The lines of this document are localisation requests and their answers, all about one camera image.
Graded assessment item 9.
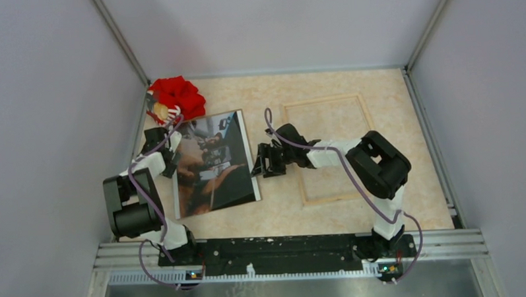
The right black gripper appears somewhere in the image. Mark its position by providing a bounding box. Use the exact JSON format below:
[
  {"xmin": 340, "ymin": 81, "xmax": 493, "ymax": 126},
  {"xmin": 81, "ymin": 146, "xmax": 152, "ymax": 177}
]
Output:
[{"xmin": 249, "ymin": 143, "xmax": 296, "ymax": 181}]

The large glossy photo print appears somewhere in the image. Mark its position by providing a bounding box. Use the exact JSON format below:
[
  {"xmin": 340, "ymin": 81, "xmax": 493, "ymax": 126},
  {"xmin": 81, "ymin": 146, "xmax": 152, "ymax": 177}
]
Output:
[{"xmin": 173, "ymin": 109, "xmax": 261, "ymax": 220}]

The wooden picture frame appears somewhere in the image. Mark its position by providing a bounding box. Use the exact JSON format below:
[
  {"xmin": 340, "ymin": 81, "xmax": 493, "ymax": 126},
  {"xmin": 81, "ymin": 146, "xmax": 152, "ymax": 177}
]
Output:
[{"xmin": 280, "ymin": 92, "xmax": 380, "ymax": 208}]

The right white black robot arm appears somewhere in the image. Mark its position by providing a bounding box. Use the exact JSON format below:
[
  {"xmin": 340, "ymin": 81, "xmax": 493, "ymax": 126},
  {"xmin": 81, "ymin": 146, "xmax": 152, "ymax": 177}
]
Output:
[{"xmin": 251, "ymin": 124, "xmax": 412, "ymax": 261}]

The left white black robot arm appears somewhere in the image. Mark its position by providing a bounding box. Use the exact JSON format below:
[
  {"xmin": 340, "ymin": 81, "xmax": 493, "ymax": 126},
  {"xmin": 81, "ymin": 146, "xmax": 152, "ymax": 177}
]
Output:
[{"xmin": 102, "ymin": 127, "xmax": 199, "ymax": 266}]

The red cloth toy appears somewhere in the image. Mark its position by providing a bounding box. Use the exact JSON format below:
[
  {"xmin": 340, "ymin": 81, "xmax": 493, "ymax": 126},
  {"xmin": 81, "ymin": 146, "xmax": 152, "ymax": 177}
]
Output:
[{"xmin": 145, "ymin": 75, "xmax": 206, "ymax": 126}]

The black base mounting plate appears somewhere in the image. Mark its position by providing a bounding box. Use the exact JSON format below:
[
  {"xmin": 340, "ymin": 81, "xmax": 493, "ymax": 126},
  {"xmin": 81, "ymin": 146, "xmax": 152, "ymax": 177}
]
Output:
[{"xmin": 158, "ymin": 234, "xmax": 416, "ymax": 277}]

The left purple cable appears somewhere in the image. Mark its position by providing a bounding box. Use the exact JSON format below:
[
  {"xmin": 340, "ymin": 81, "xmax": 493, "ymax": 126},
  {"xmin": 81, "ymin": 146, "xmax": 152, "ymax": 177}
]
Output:
[{"xmin": 125, "ymin": 114, "xmax": 207, "ymax": 293}]

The purple cable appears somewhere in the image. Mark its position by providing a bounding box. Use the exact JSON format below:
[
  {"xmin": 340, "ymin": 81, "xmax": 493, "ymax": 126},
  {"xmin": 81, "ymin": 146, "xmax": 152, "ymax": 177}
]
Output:
[
  {"xmin": 263, "ymin": 102, "xmax": 426, "ymax": 289},
  {"xmin": 125, "ymin": 114, "xmax": 207, "ymax": 293}
]

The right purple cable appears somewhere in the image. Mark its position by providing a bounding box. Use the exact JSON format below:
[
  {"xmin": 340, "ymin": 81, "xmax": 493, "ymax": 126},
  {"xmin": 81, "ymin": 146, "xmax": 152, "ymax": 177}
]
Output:
[{"xmin": 263, "ymin": 102, "xmax": 426, "ymax": 289}]

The aluminium front rail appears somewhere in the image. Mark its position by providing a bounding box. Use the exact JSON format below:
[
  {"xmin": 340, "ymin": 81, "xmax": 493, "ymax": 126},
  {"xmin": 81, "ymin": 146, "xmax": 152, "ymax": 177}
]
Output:
[{"xmin": 88, "ymin": 229, "xmax": 505, "ymax": 297}]

